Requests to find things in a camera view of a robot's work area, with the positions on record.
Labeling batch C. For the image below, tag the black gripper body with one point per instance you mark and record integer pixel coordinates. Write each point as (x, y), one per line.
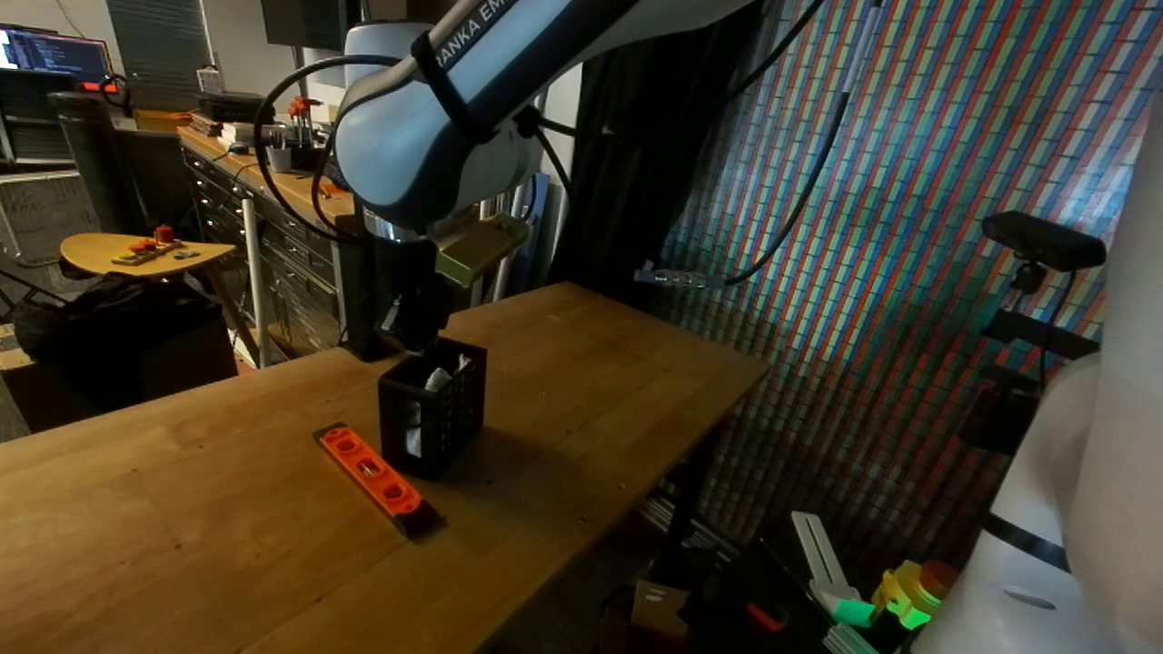
(407, 296)

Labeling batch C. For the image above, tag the black perforated box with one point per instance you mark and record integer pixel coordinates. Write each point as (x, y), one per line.
(451, 418)

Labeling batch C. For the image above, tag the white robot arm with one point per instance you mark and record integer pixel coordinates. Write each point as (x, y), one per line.
(411, 131)

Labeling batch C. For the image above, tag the wooden-top workbench with drawers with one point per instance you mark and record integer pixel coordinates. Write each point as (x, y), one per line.
(259, 212)

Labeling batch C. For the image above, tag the orange spirit level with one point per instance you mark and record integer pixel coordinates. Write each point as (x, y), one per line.
(375, 476)

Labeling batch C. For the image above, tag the black curtain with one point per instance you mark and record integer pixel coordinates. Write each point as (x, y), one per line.
(618, 157)

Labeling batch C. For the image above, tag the black case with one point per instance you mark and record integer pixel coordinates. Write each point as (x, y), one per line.
(236, 107)

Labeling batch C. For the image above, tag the red tool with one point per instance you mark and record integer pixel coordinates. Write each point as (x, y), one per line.
(153, 243)

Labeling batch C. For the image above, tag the round wooden stool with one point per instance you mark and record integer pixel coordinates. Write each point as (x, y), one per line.
(138, 250)

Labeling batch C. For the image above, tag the lit computer monitor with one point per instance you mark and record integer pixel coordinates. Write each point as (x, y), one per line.
(48, 57)

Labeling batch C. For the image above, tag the white plastic part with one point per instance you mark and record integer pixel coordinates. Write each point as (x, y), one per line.
(830, 567)

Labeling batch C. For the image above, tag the green and yellow toy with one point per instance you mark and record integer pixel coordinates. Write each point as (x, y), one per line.
(908, 597)

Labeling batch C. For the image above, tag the gold wrist camera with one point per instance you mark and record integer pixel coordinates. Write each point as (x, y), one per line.
(482, 250)

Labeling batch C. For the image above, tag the black camera stand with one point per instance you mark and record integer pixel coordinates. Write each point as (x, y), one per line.
(1022, 364)

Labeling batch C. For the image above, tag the black camera on stand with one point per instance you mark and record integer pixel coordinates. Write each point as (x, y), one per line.
(1042, 241)

